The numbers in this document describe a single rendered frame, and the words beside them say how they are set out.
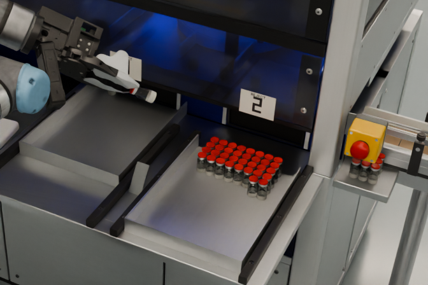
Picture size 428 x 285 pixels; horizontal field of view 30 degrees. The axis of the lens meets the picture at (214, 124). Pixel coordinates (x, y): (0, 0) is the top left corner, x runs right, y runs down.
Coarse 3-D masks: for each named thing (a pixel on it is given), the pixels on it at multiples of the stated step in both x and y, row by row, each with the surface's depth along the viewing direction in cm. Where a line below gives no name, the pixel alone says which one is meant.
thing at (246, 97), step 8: (240, 96) 181; (248, 96) 180; (256, 96) 179; (264, 96) 178; (240, 104) 182; (248, 104) 181; (264, 104) 180; (272, 104) 179; (248, 112) 182; (264, 112) 181; (272, 112) 180; (272, 120) 181
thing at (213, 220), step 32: (192, 160) 185; (160, 192) 174; (192, 192) 175; (224, 192) 176; (288, 192) 174; (128, 224) 162; (160, 224) 166; (192, 224) 167; (224, 224) 167; (256, 224) 168; (224, 256) 155
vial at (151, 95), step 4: (136, 88) 144; (140, 88) 144; (144, 88) 145; (132, 92) 144; (136, 92) 144; (140, 92) 144; (144, 92) 144; (148, 92) 145; (152, 92) 145; (136, 96) 145; (140, 96) 144; (144, 96) 144; (148, 96) 145; (152, 96) 145; (148, 100) 145; (152, 100) 145
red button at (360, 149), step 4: (352, 144) 173; (356, 144) 171; (360, 144) 171; (364, 144) 171; (352, 148) 172; (356, 148) 171; (360, 148) 171; (364, 148) 171; (368, 148) 172; (352, 152) 172; (356, 152) 171; (360, 152) 171; (364, 152) 171; (368, 152) 172; (356, 156) 172; (360, 156) 172; (364, 156) 171
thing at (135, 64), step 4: (112, 52) 191; (116, 52) 190; (132, 60) 189; (136, 60) 189; (140, 60) 188; (132, 64) 190; (136, 64) 189; (140, 64) 189; (132, 68) 190; (136, 68) 190; (140, 68) 189; (132, 72) 191; (136, 72) 190; (140, 72) 190; (132, 76) 192; (136, 76) 191; (140, 76) 191; (140, 80) 191
